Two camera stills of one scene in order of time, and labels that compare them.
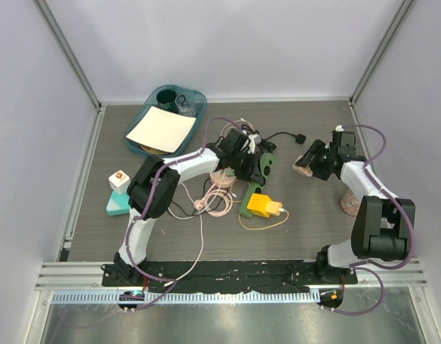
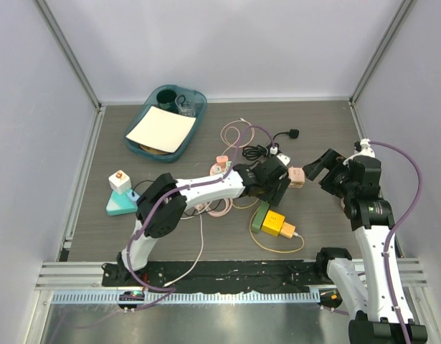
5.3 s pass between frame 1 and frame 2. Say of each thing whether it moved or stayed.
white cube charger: stayed
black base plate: stayed
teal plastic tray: stayed
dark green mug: stayed
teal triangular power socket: stayed
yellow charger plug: moved
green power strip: moved
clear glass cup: stayed
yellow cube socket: moved
